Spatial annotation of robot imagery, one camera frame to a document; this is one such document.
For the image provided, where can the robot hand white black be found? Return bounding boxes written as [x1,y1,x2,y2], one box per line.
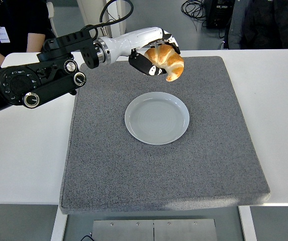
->
[100,27,182,76]

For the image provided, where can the croissant bread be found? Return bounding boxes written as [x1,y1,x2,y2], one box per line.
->
[143,44,185,82]

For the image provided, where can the grey round plate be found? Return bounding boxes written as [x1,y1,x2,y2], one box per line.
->
[124,91,190,146]

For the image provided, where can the grey metal plate with screws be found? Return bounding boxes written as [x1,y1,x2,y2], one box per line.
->
[92,218,219,241]

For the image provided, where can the white cabinet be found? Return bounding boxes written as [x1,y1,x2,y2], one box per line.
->
[77,0,126,38]

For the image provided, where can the black electronics box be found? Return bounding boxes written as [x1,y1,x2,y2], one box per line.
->
[204,0,236,29]

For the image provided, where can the person with id badge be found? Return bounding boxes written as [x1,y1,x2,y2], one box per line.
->
[0,0,56,75]

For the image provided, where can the id badge card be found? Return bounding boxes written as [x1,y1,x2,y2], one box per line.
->
[0,26,11,44]

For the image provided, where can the person in dark jacket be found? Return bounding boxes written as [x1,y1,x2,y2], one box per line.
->
[224,0,288,50]

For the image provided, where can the grey felt mat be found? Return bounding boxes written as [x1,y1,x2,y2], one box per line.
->
[59,55,271,214]

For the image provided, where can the white table leg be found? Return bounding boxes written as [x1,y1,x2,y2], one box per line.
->
[238,205,257,241]
[50,213,68,241]

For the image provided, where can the white post with base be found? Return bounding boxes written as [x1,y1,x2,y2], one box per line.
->
[105,0,124,38]

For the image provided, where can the black floor cables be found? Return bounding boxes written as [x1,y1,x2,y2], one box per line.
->
[180,0,231,40]

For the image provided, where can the white chair frame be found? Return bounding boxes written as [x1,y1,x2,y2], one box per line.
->
[45,2,58,36]

